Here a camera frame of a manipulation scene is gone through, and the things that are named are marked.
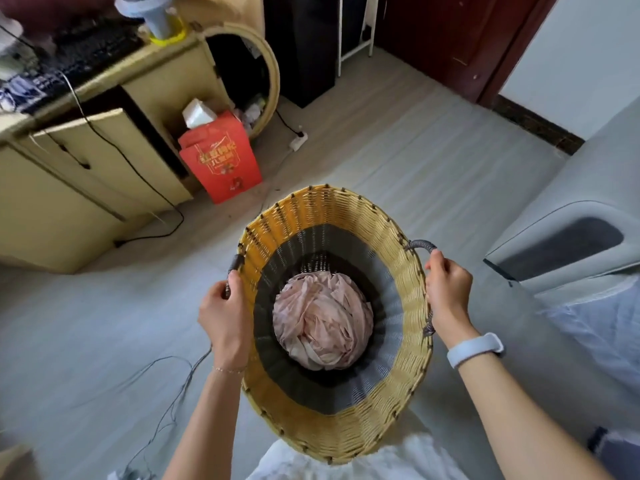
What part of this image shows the person's right hand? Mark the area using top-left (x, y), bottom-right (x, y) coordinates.
top-left (424, 249), bottom-right (476, 349)

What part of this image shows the person's left hand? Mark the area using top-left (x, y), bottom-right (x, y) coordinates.
top-left (198, 271), bottom-right (253, 370)

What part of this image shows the yellow and grey woven basket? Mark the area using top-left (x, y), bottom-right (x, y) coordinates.
top-left (223, 184), bottom-right (438, 465)

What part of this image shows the person's left forearm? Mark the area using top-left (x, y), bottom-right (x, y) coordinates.
top-left (162, 366), bottom-right (251, 480)

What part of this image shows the person's right forearm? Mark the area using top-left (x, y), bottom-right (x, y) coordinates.
top-left (446, 331), bottom-right (615, 480)

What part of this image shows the pink crumpled cloth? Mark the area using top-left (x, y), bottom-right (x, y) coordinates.
top-left (272, 271), bottom-right (375, 371)

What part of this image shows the white wristband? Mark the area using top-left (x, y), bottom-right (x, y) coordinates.
top-left (446, 333), bottom-right (506, 370)

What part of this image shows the red gift box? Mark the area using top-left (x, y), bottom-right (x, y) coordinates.
top-left (178, 111), bottom-right (263, 204)

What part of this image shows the pale blue white cloth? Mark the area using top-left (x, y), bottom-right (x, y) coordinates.
top-left (537, 275), bottom-right (640, 395)

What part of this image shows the white tissue pack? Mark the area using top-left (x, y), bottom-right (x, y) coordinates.
top-left (182, 98), bottom-right (218, 129)

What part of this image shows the yellow wooden desk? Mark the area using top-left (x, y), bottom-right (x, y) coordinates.
top-left (0, 25), bottom-right (236, 274)

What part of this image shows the white skirt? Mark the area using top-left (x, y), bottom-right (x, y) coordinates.
top-left (245, 432), bottom-right (471, 480)

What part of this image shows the round beige rimmed bin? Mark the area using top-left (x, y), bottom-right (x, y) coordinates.
top-left (200, 22), bottom-right (281, 140)

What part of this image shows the white metal rack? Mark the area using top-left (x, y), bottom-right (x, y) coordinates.
top-left (336, 0), bottom-right (381, 78)

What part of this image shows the dark red door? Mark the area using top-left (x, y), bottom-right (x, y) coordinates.
top-left (375, 0), bottom-right (561, 108)

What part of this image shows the black cabinet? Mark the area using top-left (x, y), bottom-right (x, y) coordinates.
top-left (262, 0), bottom-right (342, 108)

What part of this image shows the yellow tape roll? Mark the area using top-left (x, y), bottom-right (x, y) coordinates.
top-left (149, 17), bottom-right (189, 47)

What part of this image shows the black keyboard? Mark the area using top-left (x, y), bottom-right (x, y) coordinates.
top-left (20, 20), bottom-right (144, 114)

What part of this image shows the light blue cup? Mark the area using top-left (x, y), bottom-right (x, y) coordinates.
top-left (115, 0), bottom-right (177, 40)

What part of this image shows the white desk object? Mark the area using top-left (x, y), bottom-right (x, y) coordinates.
top-left (0, 14), bottom-right (32, 81)

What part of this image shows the black keyboard cable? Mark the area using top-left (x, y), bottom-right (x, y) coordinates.
top-left (57, 70), bottom-right (186, 248)

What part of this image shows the black power strip cable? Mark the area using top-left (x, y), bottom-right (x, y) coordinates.
top-left (275, 110), bottom-right (304, 137)

